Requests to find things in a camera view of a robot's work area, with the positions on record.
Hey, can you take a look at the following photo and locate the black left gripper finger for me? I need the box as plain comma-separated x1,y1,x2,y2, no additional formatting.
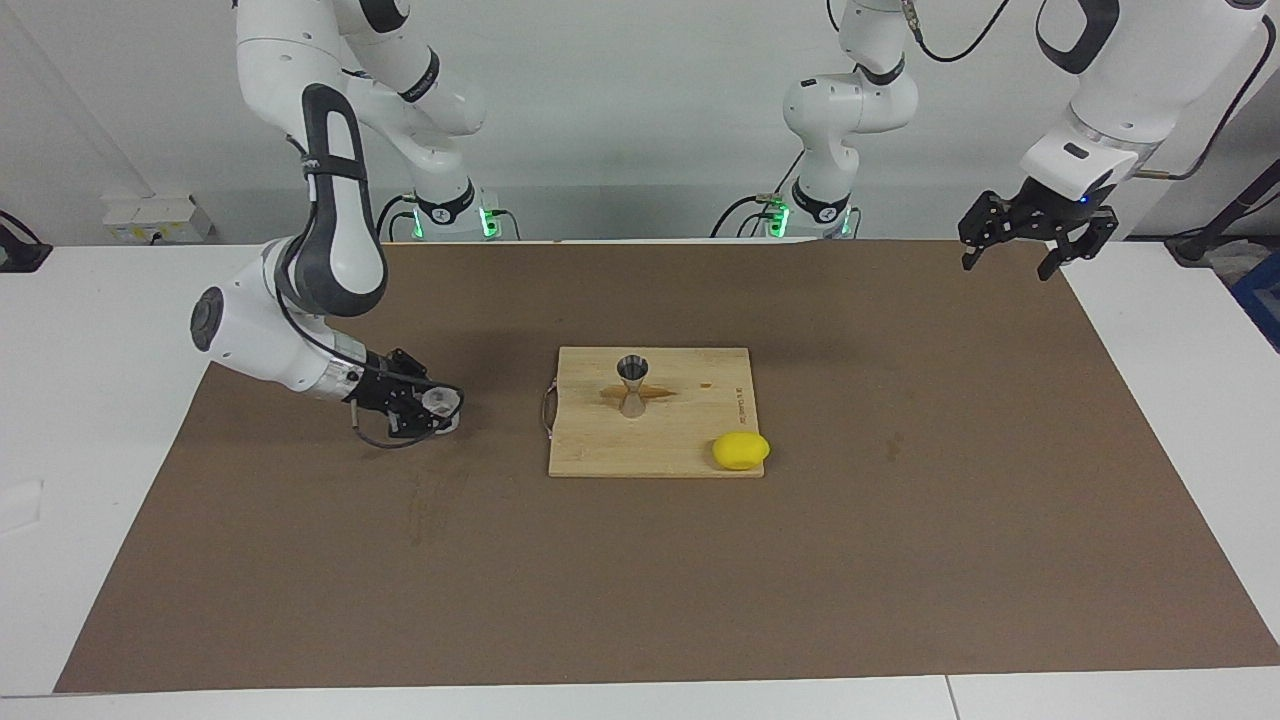
1037,205,1119,281
958,190,1026,271

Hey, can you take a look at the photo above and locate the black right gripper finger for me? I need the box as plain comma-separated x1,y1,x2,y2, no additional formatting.
386,347,463,399
386,404,461,439

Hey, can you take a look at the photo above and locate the small clear glass cup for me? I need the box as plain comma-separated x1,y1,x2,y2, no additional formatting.
420,388,466,433

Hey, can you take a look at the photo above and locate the steel double jigger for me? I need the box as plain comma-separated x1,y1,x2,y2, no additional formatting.
614,354,651,419

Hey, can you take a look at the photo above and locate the black tripod stand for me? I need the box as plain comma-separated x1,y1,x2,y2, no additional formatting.
1165,160,1280,266

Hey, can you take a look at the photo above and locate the blue crate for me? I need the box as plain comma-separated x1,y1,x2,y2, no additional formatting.
1230,272,1280,353

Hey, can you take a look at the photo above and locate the wooden cutting board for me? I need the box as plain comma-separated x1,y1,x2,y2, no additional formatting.
543,346,766,479

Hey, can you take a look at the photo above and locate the white power socket box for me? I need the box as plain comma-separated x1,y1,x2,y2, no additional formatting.
103,193,214,244

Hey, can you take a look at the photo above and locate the brown table mat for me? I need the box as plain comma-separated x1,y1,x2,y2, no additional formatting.
53,238,1280,694

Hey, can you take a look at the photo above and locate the yellow lemon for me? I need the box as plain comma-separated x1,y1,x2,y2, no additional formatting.
712,431,772,471

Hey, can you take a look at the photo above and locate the white tape patch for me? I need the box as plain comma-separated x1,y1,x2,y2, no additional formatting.
0,480,46,533

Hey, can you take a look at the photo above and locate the black stand base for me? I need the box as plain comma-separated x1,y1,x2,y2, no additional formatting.
0,210,53,273

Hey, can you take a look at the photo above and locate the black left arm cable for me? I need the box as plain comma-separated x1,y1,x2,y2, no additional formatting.
905,0,1279,181

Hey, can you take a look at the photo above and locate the black right base cable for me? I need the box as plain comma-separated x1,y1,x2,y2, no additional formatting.
374,192,523,241

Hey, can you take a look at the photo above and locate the black base cable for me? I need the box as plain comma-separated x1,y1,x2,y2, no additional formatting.
374,192,523,241
710,140,806,239

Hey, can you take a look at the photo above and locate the black left base cable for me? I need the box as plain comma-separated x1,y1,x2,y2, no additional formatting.
710,140,806,239

